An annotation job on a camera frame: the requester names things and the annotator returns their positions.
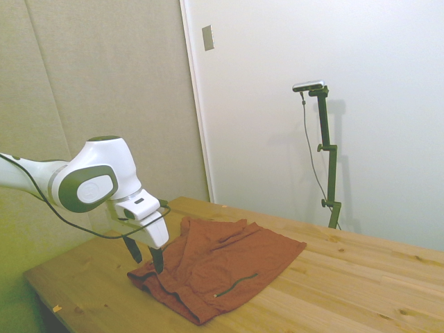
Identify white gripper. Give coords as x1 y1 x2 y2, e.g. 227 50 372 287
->
124 211 170 275

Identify black jointed camera stand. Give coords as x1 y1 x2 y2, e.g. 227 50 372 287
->
307 86 343 230

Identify rust orange shorts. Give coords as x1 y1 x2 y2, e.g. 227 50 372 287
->
126 216 307 326

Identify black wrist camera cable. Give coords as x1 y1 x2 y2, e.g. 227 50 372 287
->
0 152 171 240

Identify grey exterior camera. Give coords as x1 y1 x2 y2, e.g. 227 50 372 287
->
292 79 326 93

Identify grey wall plate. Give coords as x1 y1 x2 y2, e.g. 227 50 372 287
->
201 24 216 52

